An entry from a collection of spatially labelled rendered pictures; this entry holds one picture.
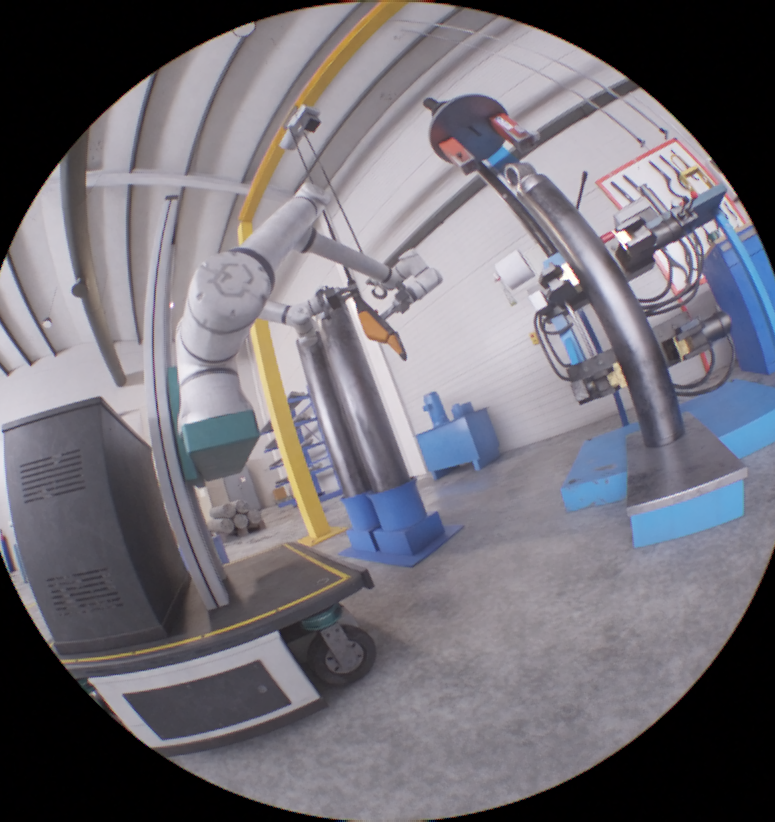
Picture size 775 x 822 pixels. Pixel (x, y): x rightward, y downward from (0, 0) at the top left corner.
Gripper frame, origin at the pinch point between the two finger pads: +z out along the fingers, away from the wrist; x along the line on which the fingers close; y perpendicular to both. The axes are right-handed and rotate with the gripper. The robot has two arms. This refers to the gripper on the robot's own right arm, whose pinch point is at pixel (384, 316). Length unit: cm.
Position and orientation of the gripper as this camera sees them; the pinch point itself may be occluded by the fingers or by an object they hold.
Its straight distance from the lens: 127.5
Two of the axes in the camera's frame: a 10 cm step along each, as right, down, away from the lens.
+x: 0.9, 1.1, 9.9
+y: 6.6, 7.4, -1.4
